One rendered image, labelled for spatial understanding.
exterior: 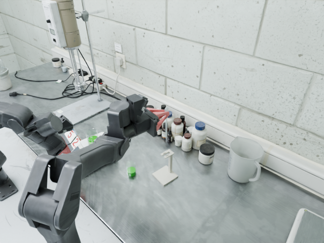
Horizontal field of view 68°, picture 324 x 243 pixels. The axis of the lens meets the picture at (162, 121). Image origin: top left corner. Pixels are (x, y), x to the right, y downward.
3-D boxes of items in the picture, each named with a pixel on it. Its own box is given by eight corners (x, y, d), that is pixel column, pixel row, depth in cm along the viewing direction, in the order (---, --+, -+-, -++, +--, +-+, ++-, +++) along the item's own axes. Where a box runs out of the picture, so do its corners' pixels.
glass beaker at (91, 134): (102, 142, 108) (100, 128, 103) (96, 150, 104) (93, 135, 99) (90, 140, 109) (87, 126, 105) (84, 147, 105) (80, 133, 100)
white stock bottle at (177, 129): (170, 133, 126) (170, 116, 120) (182, 133, 127) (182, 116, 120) (171, 141, 122) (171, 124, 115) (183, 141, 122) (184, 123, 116)
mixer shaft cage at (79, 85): (78, 92, 134) (68, 47, 119) (72, 88, 138) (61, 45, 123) (89, 87, 138) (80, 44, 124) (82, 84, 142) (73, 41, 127)
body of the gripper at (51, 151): (58, 133, 96) (44, 123, 90) (66, 147, 89) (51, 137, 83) (46, 144, 95) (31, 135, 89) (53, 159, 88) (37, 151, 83)
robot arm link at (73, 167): (103, 131, 72) (19, 162, 43) (131, 137, 70) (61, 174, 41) (100, 169, 75) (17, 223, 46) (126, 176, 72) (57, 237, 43)
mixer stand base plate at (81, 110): (70, 127, 131) (70, 125, 130) (52, 113, 142) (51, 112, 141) (114, 105, 149) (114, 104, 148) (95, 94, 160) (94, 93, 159)
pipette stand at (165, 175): (163, 186, 98) (163, 164, 91) (152, 174, 104) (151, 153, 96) (178, 177, 103) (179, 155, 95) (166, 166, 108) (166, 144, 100)
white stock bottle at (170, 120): (168, 135, 125) (169, 117, 118) (159, 131, 128) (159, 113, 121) (176, 129, 129) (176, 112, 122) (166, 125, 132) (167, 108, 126)
